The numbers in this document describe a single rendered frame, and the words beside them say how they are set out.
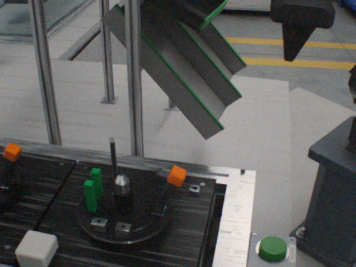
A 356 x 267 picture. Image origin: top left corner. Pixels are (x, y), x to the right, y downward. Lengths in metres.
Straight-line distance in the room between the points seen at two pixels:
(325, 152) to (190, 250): 0.24
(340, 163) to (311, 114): 0.54
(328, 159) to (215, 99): 0.30
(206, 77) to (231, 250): 0.37
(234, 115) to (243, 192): 0.42
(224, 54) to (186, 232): 0.49
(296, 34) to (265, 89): 0.75
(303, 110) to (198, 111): 0.48
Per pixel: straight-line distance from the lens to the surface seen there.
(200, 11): 0.77
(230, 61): 1.02
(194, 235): 0.64
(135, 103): 0.78
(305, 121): 1.15
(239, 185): 0.75
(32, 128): 1.11
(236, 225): 0.68
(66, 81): 1.32
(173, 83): 0.76
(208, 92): 0.87
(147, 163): 0.79
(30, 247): 0.62
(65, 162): 0.79
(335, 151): 0.68
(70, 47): 1.57
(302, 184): 0.94
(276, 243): 0.64
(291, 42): 0.53
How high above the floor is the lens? 1.43
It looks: 33 degrees down
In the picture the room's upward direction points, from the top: 1 degrees clockwise
